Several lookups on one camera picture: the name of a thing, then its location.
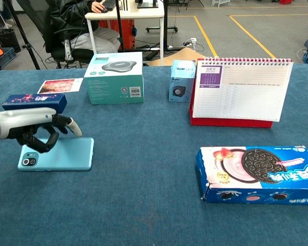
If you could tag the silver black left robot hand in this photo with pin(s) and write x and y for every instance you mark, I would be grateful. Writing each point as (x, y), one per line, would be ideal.
(23, 121)

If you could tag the light blue smartphone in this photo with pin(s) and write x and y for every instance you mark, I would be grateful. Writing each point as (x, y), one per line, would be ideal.
(61, 156)

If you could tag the dark blue long box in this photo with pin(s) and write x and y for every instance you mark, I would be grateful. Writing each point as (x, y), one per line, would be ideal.
(34, 101)

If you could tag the red photo postcard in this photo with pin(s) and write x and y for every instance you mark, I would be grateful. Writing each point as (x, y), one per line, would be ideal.
(59, 85)

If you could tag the blue plastic crate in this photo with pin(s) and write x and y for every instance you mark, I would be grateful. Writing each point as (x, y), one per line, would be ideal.
(5, 57)

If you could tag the black office chair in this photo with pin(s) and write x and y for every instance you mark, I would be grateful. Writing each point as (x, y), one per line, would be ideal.
(64, 53)

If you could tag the black waste bin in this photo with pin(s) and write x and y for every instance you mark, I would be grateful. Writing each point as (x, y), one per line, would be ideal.
(7, 38)

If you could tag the black tripod stand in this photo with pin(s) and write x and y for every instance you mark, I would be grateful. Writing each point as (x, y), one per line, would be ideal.
(21, 33)

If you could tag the teal speakerphone box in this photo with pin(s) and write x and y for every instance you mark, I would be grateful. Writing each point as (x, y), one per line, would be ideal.
(115, 79)

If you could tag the seated person in black jacket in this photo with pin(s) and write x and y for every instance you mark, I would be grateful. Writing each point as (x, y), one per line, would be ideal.
(74, 23)

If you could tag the red cabinet under desk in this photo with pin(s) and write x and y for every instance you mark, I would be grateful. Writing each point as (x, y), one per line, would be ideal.
(123, 34)

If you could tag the black computer mouse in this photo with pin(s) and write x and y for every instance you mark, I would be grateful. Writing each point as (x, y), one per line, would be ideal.
(103, 10)

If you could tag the black keyboard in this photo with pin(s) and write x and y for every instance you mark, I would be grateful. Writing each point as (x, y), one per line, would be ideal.
(109, 4)

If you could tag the white desk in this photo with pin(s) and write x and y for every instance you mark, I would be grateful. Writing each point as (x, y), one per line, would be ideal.
(133, 12)

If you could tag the small light blue speaker box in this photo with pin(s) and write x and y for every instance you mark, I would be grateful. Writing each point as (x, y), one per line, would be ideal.
(181, 82)

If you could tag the black rolling stand base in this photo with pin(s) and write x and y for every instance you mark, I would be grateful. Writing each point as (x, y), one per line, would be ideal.
(160, 28)

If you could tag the cardboard sheet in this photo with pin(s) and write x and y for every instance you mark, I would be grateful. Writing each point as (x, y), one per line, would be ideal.
(179, 57)

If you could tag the white power strip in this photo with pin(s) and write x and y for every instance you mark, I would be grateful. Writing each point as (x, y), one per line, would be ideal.
(192, 41)

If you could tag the red spiral desk calendar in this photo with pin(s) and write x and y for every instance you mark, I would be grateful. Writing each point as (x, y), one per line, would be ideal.
(241, 94)

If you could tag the blue Oreo cookie box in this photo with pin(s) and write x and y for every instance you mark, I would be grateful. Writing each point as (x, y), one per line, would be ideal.
(256, 174)

